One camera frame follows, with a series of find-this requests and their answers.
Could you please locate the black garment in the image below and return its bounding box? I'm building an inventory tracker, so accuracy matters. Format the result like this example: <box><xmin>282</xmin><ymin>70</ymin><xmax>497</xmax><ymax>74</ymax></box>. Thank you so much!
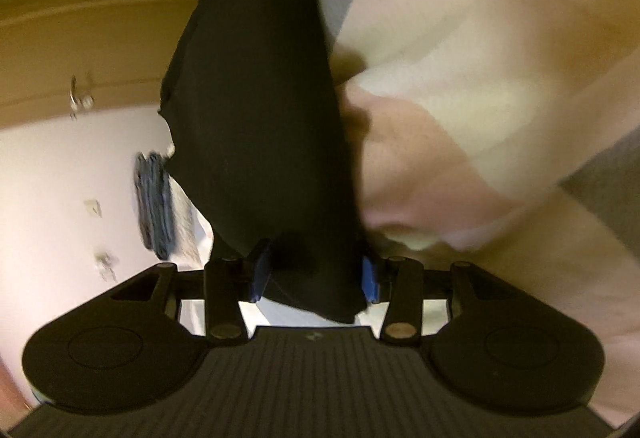
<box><xmin>160</xmin><ymin>0</ymin><xmax>366</xmax><ymax>323</ymax></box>

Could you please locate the white fleece folded cloth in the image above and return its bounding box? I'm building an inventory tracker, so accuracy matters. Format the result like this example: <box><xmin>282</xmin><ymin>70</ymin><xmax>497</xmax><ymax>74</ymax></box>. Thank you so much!
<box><xmin>169</xmin><ymin>177</ymin><xmax>213</xmax><ymax>270</ymax></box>

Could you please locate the wooden door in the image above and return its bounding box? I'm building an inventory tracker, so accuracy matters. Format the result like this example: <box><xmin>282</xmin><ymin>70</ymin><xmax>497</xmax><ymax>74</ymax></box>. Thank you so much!
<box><xmin>1</xmin><ymin>0</ymin><xmax>198</xmax><ymax>127</ymax></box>

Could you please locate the blue folded cloth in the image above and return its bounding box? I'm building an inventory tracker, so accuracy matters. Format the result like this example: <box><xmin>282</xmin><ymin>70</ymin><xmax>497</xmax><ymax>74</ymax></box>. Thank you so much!
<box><xmin>134</xmin><ymin>152</ymin><xmax>176</xmax><ymax>262</ymax></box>

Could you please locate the checkered patchwork quilt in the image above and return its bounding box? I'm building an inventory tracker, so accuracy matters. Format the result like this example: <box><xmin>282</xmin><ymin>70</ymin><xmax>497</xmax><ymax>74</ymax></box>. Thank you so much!
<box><xmin>319</xmin><ymin>0</ymin><xmax>639</xmax><ymax>426</ymax></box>

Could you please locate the white wall socket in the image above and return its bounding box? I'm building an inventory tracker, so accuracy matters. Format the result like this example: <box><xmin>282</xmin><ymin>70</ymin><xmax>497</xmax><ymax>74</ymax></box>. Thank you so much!
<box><xmin>94</xmin><ymin>252</ymin><xmax>117</xmax><ymax>282</ymax></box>

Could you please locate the white wall switch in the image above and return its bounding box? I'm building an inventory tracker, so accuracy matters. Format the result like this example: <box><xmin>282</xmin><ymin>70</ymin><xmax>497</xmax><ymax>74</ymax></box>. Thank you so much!
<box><xmin>84</xmin><ymin>198</ymin><xmax>102</xmax><ymax>218</ymax></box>

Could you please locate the silver door handle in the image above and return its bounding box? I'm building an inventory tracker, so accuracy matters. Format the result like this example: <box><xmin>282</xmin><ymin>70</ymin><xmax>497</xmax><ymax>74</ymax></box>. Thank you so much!
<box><xmin>68</xmin><ymin>75</ymin><xmax>94</xmax><ymax>120</ymax></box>

